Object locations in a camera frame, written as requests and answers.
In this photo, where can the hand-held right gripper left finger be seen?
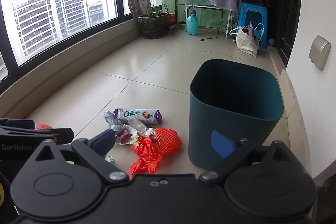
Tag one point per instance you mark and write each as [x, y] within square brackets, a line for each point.
[104, 141]

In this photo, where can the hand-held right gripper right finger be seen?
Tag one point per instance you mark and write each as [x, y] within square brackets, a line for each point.
[223, 144]

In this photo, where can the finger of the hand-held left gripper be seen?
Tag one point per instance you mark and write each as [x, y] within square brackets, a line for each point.
[39, 132]
[18, 124]

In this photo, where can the dark red candy wrapper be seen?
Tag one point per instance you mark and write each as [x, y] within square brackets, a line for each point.
[123, 134]

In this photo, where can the teal plastic trash can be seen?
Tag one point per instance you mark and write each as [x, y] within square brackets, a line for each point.
[236, 119]

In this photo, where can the clear plastic wrapper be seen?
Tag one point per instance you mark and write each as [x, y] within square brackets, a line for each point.
[139, 127]

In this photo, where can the purple white cookie packet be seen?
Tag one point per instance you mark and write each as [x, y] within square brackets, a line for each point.
[136, 116]

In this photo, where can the red plastic bag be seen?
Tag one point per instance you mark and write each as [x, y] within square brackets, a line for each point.
[145, 158]

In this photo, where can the orange foam fruit net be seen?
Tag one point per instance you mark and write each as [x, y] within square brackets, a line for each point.
[168, 141]

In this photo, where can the coral fuzzy slipper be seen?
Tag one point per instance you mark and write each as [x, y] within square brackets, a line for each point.
[43, 127]

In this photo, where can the white shopping bag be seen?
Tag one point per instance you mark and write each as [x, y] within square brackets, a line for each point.
[246, 43]

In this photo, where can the small blue ball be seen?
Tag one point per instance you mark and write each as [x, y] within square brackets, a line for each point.
[271, 42]

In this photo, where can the teal spray bottle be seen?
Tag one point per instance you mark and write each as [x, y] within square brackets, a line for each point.
[192, 24]

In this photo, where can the potted plant in brown pot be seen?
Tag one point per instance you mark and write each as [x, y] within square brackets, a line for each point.
[153, 24]

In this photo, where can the green mesh screen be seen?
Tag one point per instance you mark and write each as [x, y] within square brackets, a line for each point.
[210, 18]

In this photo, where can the red flower pot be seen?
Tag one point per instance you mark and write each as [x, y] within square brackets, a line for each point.
[171, 19]

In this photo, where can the blue plastic stool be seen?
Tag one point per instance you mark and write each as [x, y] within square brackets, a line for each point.
[252, 11]

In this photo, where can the white folding table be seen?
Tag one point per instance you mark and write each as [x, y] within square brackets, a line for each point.
[207, 6]

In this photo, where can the brown cardboard box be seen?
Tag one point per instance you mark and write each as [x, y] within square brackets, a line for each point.
[139, 2]

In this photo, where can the grey wall socket cover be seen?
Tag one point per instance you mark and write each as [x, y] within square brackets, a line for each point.
[319, 52]

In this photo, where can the black sliding door frame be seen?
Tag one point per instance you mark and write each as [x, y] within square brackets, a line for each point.
[286, 3]

